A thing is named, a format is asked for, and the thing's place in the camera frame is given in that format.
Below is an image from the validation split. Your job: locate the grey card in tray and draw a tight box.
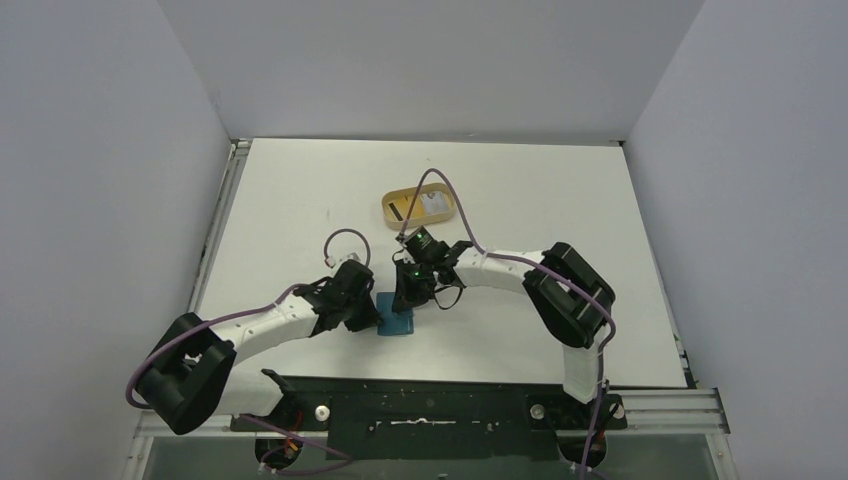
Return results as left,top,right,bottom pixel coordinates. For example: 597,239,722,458
419,190,454,216

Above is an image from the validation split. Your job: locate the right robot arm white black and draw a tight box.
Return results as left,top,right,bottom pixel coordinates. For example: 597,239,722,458
392,227,615,427

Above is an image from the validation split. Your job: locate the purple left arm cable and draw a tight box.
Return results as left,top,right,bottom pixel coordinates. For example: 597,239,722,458
125,227,372,477

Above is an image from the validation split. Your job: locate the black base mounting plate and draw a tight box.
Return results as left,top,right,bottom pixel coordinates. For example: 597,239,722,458
231,377,628,465

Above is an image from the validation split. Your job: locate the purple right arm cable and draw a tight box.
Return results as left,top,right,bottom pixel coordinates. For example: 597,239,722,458
397,168,619,480

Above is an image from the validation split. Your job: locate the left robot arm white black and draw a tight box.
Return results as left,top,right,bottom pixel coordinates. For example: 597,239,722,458
125,259,381,435

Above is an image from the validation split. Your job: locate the beige oval tray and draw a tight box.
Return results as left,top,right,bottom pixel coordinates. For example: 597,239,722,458
381,182,457,231

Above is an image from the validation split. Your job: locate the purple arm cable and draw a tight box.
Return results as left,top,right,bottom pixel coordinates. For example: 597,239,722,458
397,168,619,480
125,227,372,477

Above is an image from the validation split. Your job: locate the blue leather card holder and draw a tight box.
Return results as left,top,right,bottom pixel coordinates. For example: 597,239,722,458
375,292,414,337

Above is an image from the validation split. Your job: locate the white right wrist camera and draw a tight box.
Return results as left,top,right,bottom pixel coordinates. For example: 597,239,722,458
397,227,424,262

